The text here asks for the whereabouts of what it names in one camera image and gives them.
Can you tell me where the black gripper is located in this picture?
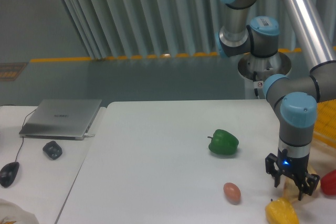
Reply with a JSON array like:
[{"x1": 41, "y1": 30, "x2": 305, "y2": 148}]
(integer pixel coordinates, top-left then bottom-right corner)
[{"x1": 265, "y1": 150, "x2": 320, "y2": 200}]

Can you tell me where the triangular toast bread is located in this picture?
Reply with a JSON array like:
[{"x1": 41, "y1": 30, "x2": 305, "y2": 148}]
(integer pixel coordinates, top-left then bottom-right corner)
[{"x1": 282, "y1": 164, "x2": 321, "y2": 204}]

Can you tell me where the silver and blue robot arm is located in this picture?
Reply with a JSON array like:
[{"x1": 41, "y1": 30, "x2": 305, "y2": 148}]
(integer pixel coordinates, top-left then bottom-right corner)
[{"x1": 215, "y1": 0, "x2": 335, "y2": 195}]

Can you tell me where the yellow plastic basket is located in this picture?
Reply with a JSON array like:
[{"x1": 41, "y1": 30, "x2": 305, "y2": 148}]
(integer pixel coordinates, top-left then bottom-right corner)
[{"x1": 313, "y1": 100, "x2": 335, "y2": 148}]

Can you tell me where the red bell pepper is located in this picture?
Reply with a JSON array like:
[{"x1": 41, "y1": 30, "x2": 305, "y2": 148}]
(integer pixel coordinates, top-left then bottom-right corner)
[{"x1": 321, "y1": 170, "x2": 336, "y2": 196}]

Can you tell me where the yellow bell pepper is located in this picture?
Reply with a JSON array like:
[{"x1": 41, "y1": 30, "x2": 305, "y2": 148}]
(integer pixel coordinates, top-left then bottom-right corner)
[{"x1": 265, "y1": 197, "x2": 299, "y2": 224}]

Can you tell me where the brown egg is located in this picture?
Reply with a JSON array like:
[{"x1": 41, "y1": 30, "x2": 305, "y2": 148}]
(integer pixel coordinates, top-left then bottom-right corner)
[{"x1": 223, "y1": 183, "x2": 241, "y2": 205}]

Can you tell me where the green bell pepper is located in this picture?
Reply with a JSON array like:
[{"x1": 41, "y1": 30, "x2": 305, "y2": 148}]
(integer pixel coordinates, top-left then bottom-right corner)
[{"x1": 207, "y1": 129, "x2": 239, "y2": 155}]

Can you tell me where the grey pleated curtain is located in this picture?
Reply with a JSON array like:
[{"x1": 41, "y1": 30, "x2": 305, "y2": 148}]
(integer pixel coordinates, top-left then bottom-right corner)
[{"x1": 47, "y1": 0, "x2": 336, "y2": 60}]

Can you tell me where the black plastic adapter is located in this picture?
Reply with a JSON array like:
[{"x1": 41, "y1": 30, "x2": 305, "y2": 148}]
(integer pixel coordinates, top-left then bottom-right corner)
[{"x1": 43, "y1": 141, "x2": 62, "y2": 160}]

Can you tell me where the silver laptop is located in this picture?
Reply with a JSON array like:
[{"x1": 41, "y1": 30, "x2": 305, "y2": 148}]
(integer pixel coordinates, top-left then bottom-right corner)
[{"x1": 19, "y1": 99, "x2": 102, "y2": 140}]

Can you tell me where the black computer mouse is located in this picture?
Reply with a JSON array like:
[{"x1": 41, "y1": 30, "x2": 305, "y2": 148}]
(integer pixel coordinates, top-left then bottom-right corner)
[{"x1": 1, "y1": 162, "x2": 20, "y2": 188}]

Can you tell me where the white cloth with print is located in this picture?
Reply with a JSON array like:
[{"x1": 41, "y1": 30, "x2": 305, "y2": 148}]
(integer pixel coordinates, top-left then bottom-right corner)
[{"x1": 1, "y1": 199, "x2": 39, "y2": 224}]

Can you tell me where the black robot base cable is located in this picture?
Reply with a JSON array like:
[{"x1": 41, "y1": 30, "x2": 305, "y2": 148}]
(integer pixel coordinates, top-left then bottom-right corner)
[{"x1": 252, "y1": 71, "x2": 261, "y2": 100}]

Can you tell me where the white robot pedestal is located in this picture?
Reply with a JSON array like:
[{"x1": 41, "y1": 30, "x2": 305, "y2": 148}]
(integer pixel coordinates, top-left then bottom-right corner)
[{"x1": 238, "y1": 52, "x2": 291, "y2": 100}]

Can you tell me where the black mouse cable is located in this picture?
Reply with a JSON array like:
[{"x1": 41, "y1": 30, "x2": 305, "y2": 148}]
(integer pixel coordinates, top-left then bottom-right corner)
[{"x1": 0, "y1": 104, "x2": 39, "y2": 164}]

